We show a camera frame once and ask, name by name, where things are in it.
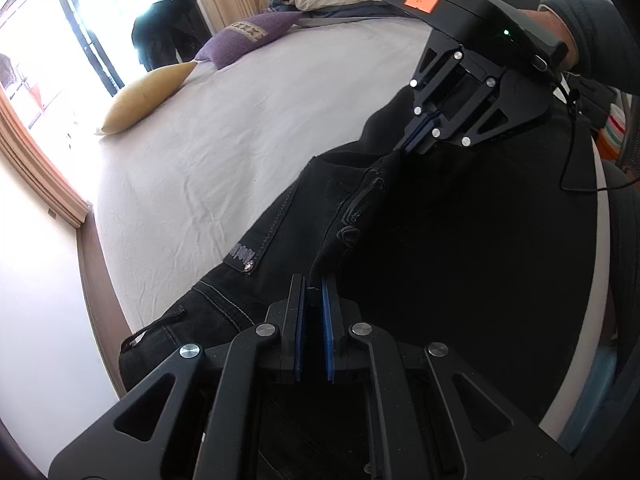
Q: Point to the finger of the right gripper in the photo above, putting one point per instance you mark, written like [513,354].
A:
[418,136]
[413,127]

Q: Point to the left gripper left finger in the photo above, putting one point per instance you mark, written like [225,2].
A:
[288,316]

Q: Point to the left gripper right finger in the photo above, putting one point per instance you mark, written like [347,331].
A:
[338,315]

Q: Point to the black denim pants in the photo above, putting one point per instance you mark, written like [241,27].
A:
[499,251]

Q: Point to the grey sleeved right forearm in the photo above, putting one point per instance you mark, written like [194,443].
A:
[601,45]

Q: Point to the person's right hand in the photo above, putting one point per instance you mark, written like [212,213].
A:
[552,21]

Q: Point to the white bed mattress sheet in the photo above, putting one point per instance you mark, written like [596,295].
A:
[183,186]

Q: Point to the purple patterned pillow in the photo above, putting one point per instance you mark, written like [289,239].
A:
[242,37]

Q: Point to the yellow pillow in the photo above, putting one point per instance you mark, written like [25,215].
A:
[139,99]

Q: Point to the black framed window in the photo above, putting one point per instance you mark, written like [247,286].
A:
[62,61]

